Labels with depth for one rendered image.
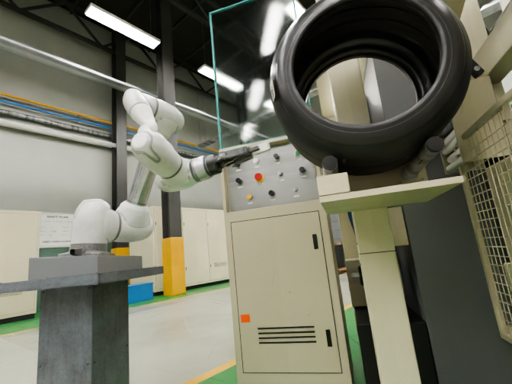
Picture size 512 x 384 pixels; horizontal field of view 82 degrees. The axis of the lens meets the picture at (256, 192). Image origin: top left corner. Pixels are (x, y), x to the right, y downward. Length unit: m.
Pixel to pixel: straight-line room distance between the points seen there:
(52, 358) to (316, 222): 1.28
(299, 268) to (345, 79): 0.90
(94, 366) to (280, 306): 0.83
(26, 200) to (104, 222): 7.31
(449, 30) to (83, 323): 1.63
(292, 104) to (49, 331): 1.32
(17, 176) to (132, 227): 7.40
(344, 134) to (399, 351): 0.80
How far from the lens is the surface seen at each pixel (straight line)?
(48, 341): 1.61
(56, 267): 1.51
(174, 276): 6.67
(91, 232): 1.56
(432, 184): 0.91
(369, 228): 1.25
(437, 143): 0.95
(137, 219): 1.65
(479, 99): 1.37
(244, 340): 1.66
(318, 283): 1.53
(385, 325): 1.28
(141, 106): 1.49
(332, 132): 0.91
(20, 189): 8.88
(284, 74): 1.02
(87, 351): 1.50
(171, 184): 1.13
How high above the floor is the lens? 0.66
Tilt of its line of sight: 12 degrees up
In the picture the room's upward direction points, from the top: 6 degrees counter-clockwise
